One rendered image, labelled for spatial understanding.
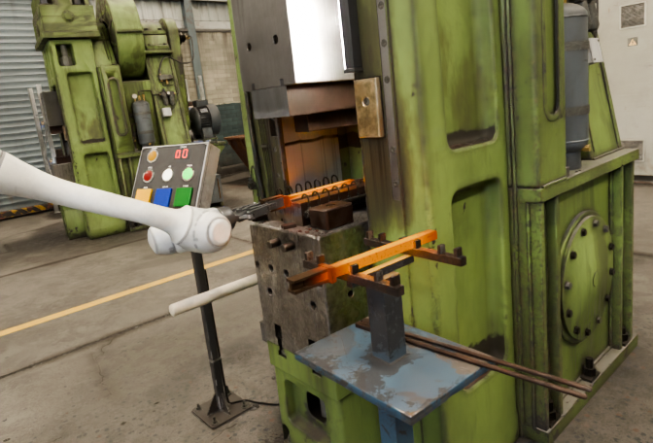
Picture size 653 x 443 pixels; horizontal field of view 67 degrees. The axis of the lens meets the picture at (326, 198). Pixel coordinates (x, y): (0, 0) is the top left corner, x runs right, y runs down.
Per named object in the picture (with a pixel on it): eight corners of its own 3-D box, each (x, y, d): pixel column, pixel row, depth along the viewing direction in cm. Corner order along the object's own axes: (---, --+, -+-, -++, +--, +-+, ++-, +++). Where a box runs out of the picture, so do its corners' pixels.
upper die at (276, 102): (290, 117, 153) (286, 85, 151) (254, 119, 168) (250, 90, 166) (381, 104, 180) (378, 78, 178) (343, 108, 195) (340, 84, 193)
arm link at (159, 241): (197, 243, 149) (218, 244, 139) (148, 260, 139) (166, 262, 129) (189, 209, 148) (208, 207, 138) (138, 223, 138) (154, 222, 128)
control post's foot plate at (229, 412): (212, 431, 207) (209, 413, 205) (189, 411, 223) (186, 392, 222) (256, 407, 221) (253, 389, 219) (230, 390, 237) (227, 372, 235)
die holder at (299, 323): (333, 374, 154) (318, 237, 145) (264, 339, 182) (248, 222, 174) (440, 311, 189) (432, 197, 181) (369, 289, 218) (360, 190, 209)
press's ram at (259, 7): (314, 81, 141) (297, -70, 134) (242, 92, 170) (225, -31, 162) (407, 74, 168) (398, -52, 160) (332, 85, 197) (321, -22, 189)
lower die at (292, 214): (303, 226, 160) (299, 201, 158) (267, 220, 175) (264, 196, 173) (389, 199, 187) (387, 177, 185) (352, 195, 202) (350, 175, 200)
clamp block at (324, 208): (327, 231, 151) (326, 210, 150) (310, 227, 157) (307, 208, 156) (355, 221, 159) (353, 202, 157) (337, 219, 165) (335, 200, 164)
